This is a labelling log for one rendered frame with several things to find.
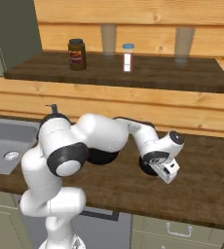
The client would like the black tap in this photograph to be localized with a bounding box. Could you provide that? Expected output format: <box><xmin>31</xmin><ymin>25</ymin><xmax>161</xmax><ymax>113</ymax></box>
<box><xmin>45</xmin><ymin>103</ymin><xmax>58</xmax><ymax>115</ymax></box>

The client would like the grey-green wall cabinet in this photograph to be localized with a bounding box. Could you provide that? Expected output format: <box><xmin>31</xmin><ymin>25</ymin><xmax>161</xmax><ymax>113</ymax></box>
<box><xmin>0</xmin><ymin>0</ymin><xmax>43</xmax><ymax>78</ymax></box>

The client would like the grey-green drawer front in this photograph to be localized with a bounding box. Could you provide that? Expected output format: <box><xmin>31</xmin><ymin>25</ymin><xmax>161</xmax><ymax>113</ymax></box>
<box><xmin>131</xmin><ymin>213</ymin><xmax>224</xmax><ymax>249</ymax></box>

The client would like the grey shelf bracket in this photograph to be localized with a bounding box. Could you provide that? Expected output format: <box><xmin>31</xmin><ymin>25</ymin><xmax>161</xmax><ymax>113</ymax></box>
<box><xmin>100</xmin><ymin>22</ymin><xmax>118</xmax><ymax>56</ymax></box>
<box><xmin>174</xmin><ymin>26</ymin><xmax>197</xmax><ymax>63</ymax></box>

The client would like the grey-green cupboard door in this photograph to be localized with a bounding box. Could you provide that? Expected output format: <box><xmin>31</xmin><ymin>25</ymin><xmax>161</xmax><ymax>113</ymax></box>
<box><xmin>0</xmin><ymin>189</ymin><xmax>34</xmax><ymax>249</ymax></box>

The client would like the grey dishwasher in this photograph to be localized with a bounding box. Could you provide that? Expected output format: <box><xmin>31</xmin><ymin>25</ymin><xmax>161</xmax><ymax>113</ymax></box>
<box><xmin>19</xmin><ymin>194</ymin><xmax>133</xmax><ymax>249</ymax></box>

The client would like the silver drawer handle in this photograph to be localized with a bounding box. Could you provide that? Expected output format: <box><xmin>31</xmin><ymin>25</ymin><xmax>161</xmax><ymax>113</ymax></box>
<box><xmin>165</xmin><ymin>222</ymin><xmax>194</xmax><ymax>238</ymax></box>

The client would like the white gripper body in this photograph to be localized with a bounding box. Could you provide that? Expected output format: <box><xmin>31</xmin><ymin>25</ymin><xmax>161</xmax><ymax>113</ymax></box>
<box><xmin>150</xmin><ymin>160</ymin><xmax>181</xmax><ymax>185</ymax></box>

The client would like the dark dishwasher handle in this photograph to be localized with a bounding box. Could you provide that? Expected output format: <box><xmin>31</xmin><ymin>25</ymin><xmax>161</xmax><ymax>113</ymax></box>
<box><xmin>79</xmin><ymin>209</ymin><xmax>120</xmax><ymax>223</ymax></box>

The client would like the dark wooden shelf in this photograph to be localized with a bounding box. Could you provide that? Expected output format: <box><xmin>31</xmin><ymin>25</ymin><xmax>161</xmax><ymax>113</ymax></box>
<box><xmin>3</xmin><ymin>51</ymin><xmax>224</xmax><ymax>95</ymax></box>

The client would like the white bottle with blue cap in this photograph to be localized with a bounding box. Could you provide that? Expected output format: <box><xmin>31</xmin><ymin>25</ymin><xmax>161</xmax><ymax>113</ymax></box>
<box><xmin>122</xmin><ymin>43</ymin><xmax>135</xmax><ymax>73</ymax></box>

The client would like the dark brown jar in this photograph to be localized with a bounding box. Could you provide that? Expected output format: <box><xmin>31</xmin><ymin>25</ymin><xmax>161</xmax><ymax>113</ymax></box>
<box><xmin>67</xmin><ymin>38</ymin><xmax>88</xmax><ymax>72</ymax></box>

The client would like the large black bowl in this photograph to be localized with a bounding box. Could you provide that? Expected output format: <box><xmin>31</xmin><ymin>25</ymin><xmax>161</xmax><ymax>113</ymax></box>
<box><xmin>86</xmin><ymin>148</ymin><xmax>121</xmax><ymax>166</ymax></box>

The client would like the grey sink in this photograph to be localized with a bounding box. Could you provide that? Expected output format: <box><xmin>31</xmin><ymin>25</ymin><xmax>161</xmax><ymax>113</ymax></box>
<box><xmin>0</xmin><ymin>116</ymin><xmax>41</xmax><ymax>176</ymax></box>

